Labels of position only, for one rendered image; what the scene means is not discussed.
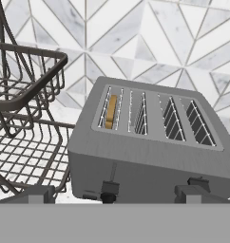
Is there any black toaster lever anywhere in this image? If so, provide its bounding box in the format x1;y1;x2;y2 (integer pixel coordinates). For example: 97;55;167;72
101;179;121;195
187;177;212;193

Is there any black toaster knob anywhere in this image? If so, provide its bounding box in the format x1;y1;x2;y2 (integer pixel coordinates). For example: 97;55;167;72
100;192;117;204

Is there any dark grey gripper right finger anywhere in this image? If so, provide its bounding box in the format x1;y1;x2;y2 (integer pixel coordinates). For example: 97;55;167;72
174;185;230;204

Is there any dark wire basket stand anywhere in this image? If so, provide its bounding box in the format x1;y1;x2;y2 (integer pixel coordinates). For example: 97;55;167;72
0;0;76;196

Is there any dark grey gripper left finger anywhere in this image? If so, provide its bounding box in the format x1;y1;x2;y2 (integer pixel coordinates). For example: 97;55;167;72
0;185;56;204

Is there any grey four-slot toaster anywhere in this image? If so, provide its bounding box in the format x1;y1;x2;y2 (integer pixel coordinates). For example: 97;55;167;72
67;75;230;204

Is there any brown bread slice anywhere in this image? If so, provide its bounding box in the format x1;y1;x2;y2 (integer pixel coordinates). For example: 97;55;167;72
105;94;118;130

